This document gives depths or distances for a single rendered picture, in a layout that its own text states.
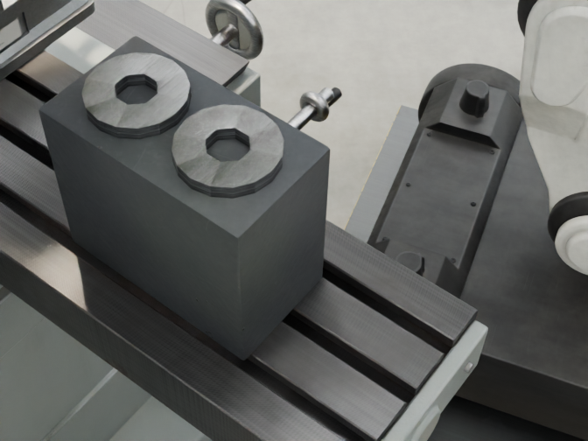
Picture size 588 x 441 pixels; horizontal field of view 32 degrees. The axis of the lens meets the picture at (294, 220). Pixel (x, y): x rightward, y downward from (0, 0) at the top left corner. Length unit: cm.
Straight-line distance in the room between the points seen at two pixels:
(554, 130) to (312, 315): 46
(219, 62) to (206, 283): 65
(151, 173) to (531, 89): 53
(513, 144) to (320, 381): 79
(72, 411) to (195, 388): 68
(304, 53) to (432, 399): 173
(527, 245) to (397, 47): 119
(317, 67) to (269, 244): 173
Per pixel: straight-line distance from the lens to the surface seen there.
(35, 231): 103
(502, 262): 147
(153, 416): 174
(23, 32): 120
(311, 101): 169
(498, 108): 161
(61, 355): 146
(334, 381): 91
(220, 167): 79
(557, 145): 131
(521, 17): 117
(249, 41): 165
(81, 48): 137
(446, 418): 152
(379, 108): 244
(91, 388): 159
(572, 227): 135
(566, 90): 117
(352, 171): 230
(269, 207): 78
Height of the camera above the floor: 174
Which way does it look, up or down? 52 degrees down
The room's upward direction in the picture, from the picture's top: 1 degrees clockwise
